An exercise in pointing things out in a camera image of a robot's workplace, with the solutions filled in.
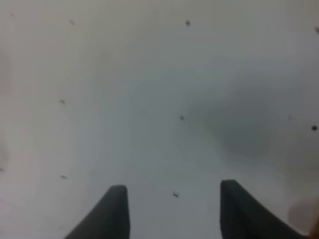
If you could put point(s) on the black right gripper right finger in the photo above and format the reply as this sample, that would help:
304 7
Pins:
243 217

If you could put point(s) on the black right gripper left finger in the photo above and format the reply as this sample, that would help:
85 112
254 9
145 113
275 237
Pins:
109 219

